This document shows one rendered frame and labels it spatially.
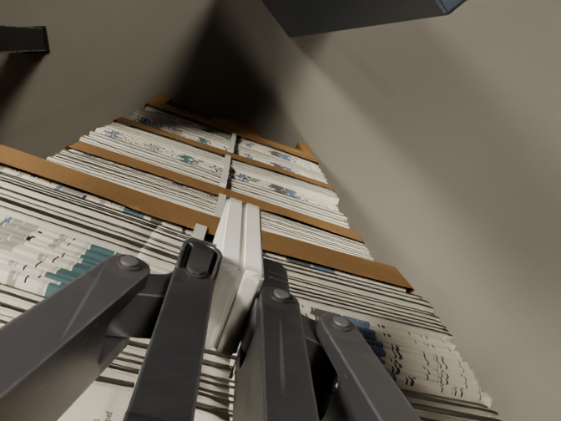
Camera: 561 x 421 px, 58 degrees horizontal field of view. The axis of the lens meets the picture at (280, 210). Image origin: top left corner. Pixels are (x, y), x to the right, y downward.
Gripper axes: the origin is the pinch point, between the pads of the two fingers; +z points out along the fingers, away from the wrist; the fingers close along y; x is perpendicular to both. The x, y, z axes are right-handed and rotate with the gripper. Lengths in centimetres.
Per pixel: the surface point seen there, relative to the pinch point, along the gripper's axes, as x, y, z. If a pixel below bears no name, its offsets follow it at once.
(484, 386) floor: -62, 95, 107
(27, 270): -6.3, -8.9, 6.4
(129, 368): -6.9, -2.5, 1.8
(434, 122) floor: 5, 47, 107
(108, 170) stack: -10.2, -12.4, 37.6
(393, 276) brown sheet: -5.9, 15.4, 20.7
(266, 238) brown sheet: -6.0, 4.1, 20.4
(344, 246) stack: -10.0, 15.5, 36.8
